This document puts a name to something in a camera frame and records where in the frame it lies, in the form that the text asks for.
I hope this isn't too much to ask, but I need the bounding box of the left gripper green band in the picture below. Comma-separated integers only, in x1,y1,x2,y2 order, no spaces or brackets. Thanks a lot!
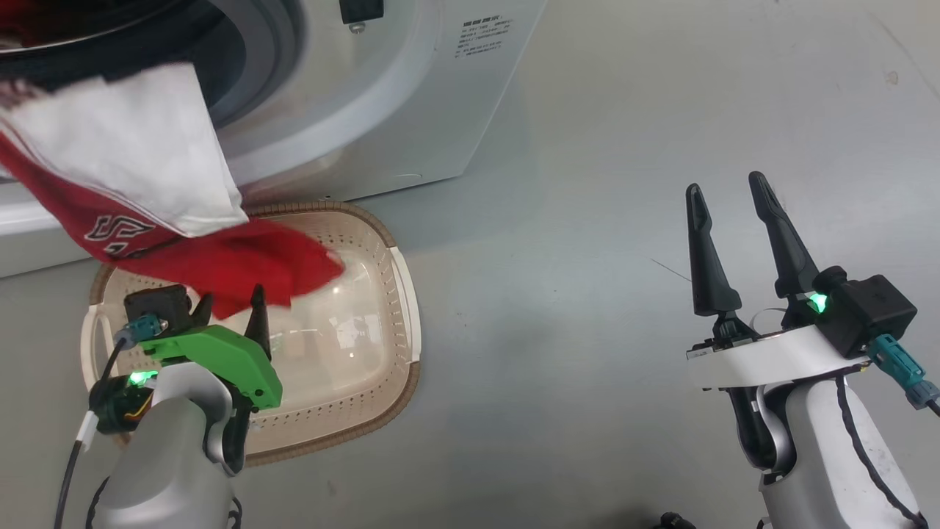
88,284,283,436

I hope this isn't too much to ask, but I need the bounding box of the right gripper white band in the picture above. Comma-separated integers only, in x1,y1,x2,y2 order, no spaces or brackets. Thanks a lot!
686,170,873,392

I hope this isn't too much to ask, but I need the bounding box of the red and white garment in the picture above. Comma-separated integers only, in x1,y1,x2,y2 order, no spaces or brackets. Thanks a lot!
0,62,346,320

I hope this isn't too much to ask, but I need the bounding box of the cream perforated laundry basket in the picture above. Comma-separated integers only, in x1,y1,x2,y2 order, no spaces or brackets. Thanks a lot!
79,201,422,467

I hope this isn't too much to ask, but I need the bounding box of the white front-load washing machine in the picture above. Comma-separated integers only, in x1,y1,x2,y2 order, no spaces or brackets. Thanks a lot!
0,0,548,280

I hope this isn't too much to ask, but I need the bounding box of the black door latch socket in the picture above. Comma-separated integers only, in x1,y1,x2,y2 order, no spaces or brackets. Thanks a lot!
339,0,385,25

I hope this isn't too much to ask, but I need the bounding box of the left camera cable teal connector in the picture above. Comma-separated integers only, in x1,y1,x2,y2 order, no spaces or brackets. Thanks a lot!
53,312,166,529

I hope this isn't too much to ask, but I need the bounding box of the camera cable teal connector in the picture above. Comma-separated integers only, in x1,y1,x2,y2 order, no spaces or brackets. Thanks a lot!
867,334,940,418
53,312,166,529

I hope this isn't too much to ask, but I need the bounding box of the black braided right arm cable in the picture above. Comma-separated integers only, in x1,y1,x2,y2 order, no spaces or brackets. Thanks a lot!
836,373,928,529

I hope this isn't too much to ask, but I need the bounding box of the right camera cable teal connector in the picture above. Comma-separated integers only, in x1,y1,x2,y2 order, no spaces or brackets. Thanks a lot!
867,334,940,418

